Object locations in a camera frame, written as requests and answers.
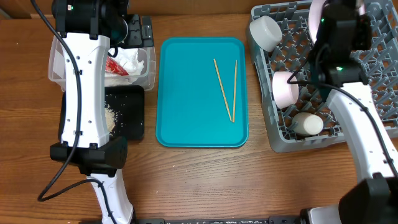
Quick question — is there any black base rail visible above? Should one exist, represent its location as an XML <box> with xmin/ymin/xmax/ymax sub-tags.
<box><xmin>79</xmin><ymin>215</ymin><xmax>355</xmax><ymax>224</ymax></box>

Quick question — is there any grey dishwasher rack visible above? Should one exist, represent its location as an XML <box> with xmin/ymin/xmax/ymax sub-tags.
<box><xmin>247</xmin><ymin>1</ymin><xmax>397</xmax><ymax>152</ymax></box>

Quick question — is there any small white plate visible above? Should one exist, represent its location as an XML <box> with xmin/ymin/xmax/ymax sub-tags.
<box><xmin>272</xmin><ymin>72</ymin><xmax>299</xmax><ymax>109</ymax></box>

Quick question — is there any grey metal bowl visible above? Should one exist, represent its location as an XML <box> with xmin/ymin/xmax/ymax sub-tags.
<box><xmin>249</xmin><ymin>16</ymin><xmax>282</xmax><ymax>52</ymax></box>

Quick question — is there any large white plate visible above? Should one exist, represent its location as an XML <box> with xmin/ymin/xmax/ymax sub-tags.
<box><xmin>308</xmin><ymin>0</ymin><xmax>365</xmax><ymax>44</ymax></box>

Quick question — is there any left wooden chopstick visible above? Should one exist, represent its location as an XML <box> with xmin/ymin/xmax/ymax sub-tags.
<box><xmin>213</xmin><ymin>58</ymin><xmax>232</xmax><ymax>121</ymax></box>

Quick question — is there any black rectangular tray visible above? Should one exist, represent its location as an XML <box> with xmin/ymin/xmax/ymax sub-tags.
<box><xmin>58</xmin><ymin>85</ymin><xmax>144</xmax><ymax>147</ymax></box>

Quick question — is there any teal serving tray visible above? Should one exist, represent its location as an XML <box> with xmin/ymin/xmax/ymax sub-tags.
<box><xmin>156</xmin><ymin>37</ymin><xmax>249</xmax><ymax>148</ymax></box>

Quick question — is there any white paper cup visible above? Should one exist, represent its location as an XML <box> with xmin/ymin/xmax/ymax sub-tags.
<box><xmin>292</xmin><ymin>112</ymin><xmax>323</xmax><ymax>135</ymax></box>

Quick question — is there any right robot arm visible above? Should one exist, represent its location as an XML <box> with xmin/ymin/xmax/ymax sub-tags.
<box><xmin>302</xmin><ymin>1</ymin><xmax>397</xmax><ymax>223</ymax></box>

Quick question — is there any right wooden chopstick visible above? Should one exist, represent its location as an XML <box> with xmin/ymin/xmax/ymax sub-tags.
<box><xmin>232</xmin><ymin>60</ymin><xmax>238</xmax><ymax>123</ymax></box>

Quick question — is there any white napkin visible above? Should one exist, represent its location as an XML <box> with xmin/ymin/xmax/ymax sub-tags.
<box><xmin>104</xmin><ymin>48</ymin><xmax>144</xmax><ymax>86</ymax></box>

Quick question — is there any red snack wrapper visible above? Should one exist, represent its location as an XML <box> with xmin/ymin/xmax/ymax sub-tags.
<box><xmin>105</xmin><ymin>57</ymin><xmax>129</xmax><ymax>76</ymax></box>

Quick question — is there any clear plastic waste bin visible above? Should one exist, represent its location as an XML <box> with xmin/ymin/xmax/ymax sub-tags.
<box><xmin>49</xmin><ymin>38</ymin><xmax>156</xmax><ymax>90</ymax></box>

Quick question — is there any wooden chopstick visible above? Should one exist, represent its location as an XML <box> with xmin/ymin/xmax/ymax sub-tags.
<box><xmin>232</xmin><ymin>60</ymin><xmax>238</xmax><ymax>123</ymax></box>
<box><xmin>213</xmin><ymin>58</ymin><xmax>232</xmax><ymax>121</ymax></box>

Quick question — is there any rice pile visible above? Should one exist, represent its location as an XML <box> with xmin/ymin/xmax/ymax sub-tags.
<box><xmin>104</xmin><ymin>95</ymin><xmax>144</xmax><ymax>138</ymax></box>

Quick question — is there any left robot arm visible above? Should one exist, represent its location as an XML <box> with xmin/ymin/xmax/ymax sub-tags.
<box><xmin>50</xmin><ymin>0</ymin><xmax>153</xmax><ymax>223</ymax></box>

